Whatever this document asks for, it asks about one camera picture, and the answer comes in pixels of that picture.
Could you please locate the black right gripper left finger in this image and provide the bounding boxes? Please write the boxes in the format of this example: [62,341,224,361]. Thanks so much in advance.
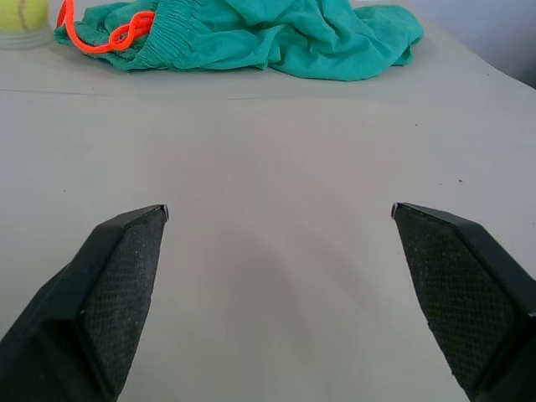
[0,204,170,402]

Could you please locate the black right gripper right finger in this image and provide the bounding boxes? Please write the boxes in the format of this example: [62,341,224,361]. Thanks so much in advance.
[390,202,536,402]

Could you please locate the yellow-green tennis ball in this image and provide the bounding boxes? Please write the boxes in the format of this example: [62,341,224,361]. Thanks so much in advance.
[0,0,50,34]

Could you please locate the teal green cloth shorts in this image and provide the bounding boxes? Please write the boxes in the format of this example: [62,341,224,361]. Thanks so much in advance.
[53,0,425,82]

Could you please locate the orange drawstring cord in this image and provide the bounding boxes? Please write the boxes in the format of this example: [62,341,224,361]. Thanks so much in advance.
[56,0,157,55]

